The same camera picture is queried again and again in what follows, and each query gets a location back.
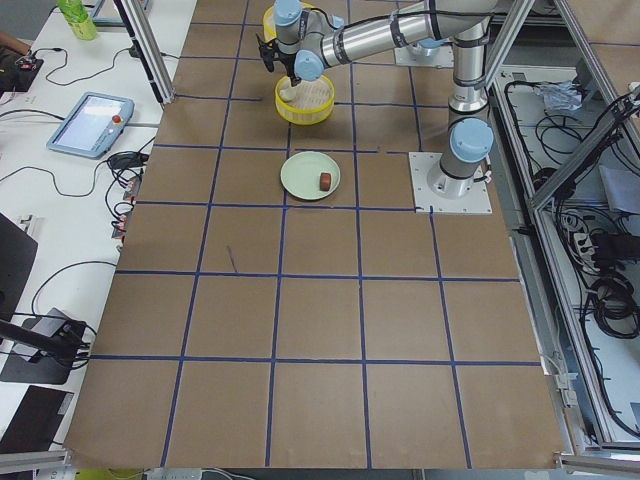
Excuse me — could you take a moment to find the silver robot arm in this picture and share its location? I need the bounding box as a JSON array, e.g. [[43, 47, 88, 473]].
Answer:
[[259, 1, 530, 201]]

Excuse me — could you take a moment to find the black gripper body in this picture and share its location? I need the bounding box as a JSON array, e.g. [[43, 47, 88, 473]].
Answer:
[[273, 47, 297, 70]]

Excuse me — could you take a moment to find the mint green plate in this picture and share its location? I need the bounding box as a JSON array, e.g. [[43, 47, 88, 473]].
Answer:
[[280, 151, 341, 201]]

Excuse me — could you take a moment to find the white steamed bun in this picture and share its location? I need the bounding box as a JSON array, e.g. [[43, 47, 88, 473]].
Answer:
[[279, 86, 297, 103]]

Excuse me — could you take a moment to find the aluminium frame post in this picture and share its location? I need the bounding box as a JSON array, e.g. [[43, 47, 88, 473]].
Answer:
[[114, 0, 175, 105]]

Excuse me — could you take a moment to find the yellow steamer basket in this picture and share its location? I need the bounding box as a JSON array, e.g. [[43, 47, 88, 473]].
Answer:
[[274, 75, 335, 126], [262, 2, 316, 45]]

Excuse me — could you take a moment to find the brown steamed bun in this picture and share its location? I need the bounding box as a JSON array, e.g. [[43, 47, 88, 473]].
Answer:
[[319, 172, 332, 192]]

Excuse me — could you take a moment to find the black camera stand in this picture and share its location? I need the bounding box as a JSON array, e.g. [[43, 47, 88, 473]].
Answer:
[[1, 308, 96, 370]]

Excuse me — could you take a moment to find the blue teach pendant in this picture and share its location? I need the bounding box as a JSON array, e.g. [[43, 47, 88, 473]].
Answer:
[[46, 92, 135, 159]]

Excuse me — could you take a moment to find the green drink bottle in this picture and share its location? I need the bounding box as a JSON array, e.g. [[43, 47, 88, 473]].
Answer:
[[56, 0, 98, 41]]

